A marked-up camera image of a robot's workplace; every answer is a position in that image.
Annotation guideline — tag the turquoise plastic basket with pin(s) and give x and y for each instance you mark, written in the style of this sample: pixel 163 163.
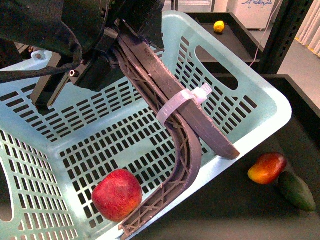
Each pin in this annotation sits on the turquoise plastic basket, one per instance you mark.
pixel 52 163

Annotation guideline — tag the yellow lemon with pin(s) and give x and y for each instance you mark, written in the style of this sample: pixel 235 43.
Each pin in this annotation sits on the yellow lemon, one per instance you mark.
pixel 219 27

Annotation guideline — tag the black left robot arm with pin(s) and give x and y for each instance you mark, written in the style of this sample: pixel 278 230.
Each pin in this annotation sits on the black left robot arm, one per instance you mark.
pixel 38 23

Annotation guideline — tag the red yellow mango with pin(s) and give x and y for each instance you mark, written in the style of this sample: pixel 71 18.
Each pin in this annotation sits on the red yellow mango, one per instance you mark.
pixel 267 168

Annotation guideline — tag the green mango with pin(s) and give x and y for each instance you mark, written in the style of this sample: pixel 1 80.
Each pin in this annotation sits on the green mango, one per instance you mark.
pixel 296 191

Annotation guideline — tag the white zip tie right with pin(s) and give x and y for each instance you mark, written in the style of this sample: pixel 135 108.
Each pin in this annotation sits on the white zip tie right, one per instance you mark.
pixel 199 95

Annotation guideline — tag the black metal shelf post front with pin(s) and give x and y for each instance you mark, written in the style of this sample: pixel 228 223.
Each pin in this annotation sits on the black metal shelf post front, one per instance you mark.
pixel 290 17

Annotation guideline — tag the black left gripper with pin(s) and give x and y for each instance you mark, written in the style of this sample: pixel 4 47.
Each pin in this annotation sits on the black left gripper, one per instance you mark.
pixel 98 35

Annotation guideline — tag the red apple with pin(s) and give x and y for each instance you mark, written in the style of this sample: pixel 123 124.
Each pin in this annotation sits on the red apple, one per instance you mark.
pixel 118 195

